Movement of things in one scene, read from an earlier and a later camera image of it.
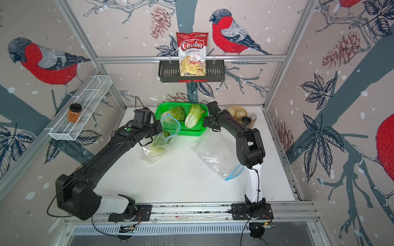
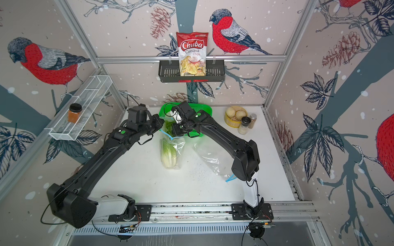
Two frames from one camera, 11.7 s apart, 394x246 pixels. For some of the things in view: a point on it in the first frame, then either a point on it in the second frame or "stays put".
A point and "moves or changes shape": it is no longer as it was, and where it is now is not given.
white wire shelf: x=89 y=96 stays put
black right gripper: x=205 y=124 to x=176 y=132
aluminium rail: x=199 y=212 stays put
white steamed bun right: x=239 y=114 stays put
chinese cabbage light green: x=195 y=111 moves or changes shape
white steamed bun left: x=232 y=111 stays put
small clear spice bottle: x=253 y=117 stays put
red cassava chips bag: x=192 y=50 stays put
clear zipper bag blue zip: x=153 y=148 to x=172 y=146
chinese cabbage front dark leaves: x=159 y=143 to x=168 y=153
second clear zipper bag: x=219 y=148 stays put
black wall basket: x=169 y=71 stays put
